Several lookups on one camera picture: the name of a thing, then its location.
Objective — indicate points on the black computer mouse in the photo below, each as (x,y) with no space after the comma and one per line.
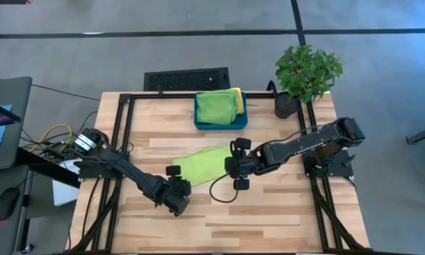
(6,203)

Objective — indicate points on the dark side desk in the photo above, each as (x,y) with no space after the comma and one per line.
(0,233)

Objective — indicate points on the black aluminium table frame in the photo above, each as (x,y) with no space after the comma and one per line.
(163,95)

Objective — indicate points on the black plant pot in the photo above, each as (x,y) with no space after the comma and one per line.
(285,106)

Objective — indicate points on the green microfiber towel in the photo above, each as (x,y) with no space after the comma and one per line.
(216,106)
(202,166)

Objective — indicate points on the yellow microfiber towel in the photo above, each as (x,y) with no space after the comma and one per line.
(240,101)

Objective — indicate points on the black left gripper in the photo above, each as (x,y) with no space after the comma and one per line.
(177,187)

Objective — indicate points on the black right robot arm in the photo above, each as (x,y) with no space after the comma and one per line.
(297,148)

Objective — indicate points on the dark monitor with blue screen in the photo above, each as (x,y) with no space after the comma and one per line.
(7,124)

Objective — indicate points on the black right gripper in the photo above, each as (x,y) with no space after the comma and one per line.
(242,164)

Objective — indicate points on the white paper sheet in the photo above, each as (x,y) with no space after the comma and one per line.
(63,193)

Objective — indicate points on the teal knitted cloth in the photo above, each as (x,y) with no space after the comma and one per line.
(241,122)

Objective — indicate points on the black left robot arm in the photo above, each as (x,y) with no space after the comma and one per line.
(127,166)

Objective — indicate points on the green leafy plant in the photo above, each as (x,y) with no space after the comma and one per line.
(308,71)

